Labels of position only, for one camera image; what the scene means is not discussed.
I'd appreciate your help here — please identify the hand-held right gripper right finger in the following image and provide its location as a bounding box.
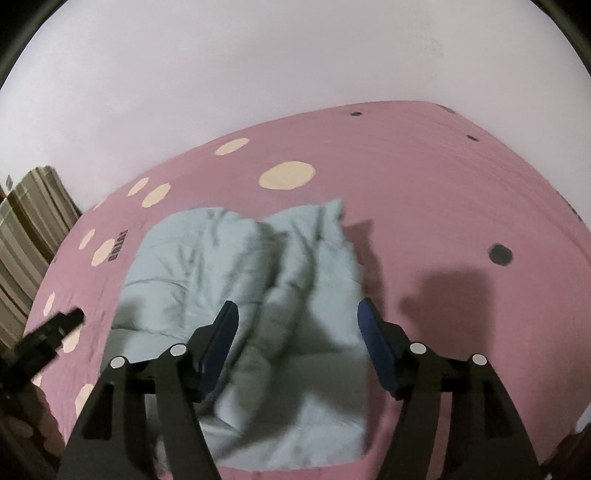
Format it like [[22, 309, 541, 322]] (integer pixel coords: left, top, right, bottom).
[[358, 296, 543, 480]]

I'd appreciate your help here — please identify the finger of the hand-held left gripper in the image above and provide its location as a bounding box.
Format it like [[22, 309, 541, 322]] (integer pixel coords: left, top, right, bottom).
[[21, 308, 86, 358]]

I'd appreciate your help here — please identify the pink dotted bed sheet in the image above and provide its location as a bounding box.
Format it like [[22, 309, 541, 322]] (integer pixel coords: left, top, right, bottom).
[[23, 99, 591, 480]]

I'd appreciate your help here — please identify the light blue garment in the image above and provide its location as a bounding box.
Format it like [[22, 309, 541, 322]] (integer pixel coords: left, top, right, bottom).
[[108, 198, 370, 472]]

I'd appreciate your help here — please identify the striped cushion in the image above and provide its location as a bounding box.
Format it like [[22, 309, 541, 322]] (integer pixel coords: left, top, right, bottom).
[[0, 166, 84, 352]]

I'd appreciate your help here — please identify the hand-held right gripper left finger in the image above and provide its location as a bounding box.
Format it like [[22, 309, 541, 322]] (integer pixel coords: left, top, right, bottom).
[[58, 300, 241, 480]]

